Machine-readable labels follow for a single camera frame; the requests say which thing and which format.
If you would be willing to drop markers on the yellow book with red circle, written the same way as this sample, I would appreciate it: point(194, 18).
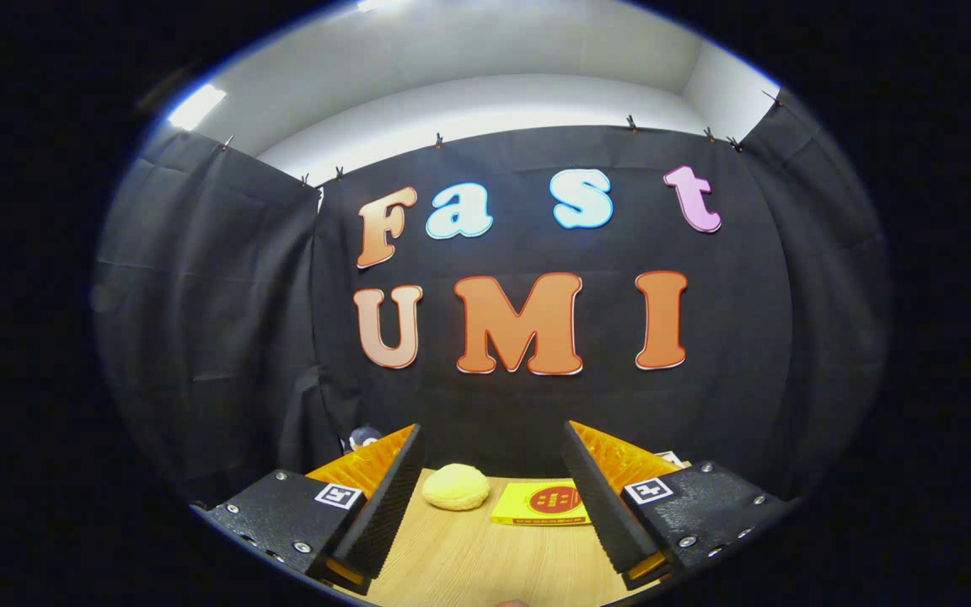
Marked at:
point(536, 503)

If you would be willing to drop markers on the yellow bun plush cushion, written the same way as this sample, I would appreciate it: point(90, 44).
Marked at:
point(456, 487)

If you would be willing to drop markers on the penguin plush toy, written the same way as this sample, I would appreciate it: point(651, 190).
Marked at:
point(363, 437)

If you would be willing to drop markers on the ceiling light panel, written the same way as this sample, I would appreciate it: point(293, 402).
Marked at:
point(196, 106)

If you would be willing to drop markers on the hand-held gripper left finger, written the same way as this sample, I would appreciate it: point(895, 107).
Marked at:
point(388, 497)

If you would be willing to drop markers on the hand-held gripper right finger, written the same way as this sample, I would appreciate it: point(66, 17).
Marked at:
point(595, 497)

